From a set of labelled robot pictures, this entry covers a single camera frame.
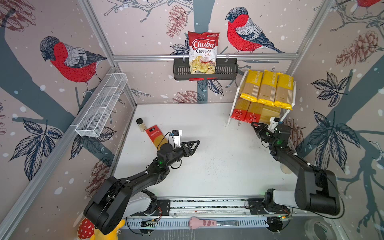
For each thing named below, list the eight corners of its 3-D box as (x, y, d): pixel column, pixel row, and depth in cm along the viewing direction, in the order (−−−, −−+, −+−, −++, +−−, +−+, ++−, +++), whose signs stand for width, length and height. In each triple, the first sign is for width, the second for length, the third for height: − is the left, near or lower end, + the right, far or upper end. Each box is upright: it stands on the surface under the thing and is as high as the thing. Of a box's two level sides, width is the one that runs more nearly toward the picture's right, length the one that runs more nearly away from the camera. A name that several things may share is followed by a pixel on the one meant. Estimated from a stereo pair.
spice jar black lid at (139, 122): (138, 131, 104) (134, 124, 98) (140, 125, 108) (136, 118, 102) (145, 131, 104) (142, 124, 98) (147, 125, 108) (144, 118, 102)
